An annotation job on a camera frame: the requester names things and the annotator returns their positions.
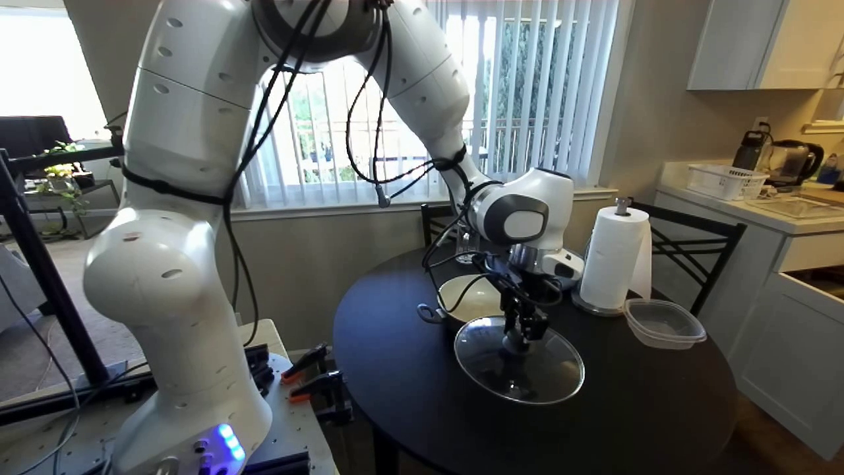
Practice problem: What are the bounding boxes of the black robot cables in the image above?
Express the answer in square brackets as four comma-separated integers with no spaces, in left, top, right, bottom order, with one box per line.
[219,0,482,352]

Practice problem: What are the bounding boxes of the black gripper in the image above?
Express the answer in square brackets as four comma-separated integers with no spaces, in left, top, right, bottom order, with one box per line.
[471,250,561,354]

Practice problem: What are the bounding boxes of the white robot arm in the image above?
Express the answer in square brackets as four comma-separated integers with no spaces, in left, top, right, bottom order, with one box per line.
[83,0,582,475]

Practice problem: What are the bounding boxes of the white paper towel roll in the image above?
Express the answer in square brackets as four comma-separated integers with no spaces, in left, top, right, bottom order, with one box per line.
[578,201,650,315]

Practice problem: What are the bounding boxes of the white upper wall cabinet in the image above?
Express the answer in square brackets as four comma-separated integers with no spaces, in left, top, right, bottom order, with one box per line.
[687,0,844,92]

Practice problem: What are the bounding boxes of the white kitchen counter cabinet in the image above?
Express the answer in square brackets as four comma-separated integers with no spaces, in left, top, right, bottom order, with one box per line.
[653,162,844,459]

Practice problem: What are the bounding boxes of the black tripod stand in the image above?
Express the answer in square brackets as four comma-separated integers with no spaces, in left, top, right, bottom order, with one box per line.
[0,150,155,426]

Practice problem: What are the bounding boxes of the white vertical window blinds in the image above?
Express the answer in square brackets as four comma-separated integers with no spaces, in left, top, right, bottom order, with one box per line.
[234,0,623,212]

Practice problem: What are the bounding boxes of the black chair by window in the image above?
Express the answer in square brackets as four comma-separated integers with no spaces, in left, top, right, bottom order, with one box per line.
[421,204,461,255]

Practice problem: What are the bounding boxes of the black chair near counter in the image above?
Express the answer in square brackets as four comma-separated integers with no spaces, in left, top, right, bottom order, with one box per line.
[636,204,743,315]

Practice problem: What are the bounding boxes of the round black table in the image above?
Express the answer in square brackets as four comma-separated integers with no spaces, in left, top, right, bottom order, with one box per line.
[333,250,736,475]

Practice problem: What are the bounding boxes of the clear storage bin on counter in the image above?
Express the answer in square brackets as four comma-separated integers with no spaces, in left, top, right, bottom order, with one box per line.
[687,163,764,201]

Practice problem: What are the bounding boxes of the red handled clamps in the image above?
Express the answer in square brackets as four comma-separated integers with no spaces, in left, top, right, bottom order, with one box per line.
[281,345,350,426]

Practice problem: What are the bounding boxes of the robot mounting bench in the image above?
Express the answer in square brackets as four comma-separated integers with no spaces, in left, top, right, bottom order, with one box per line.
[0,319,338,475]

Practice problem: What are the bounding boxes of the black electric kettle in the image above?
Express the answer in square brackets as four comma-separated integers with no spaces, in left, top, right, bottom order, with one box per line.
[766,141,822,187]

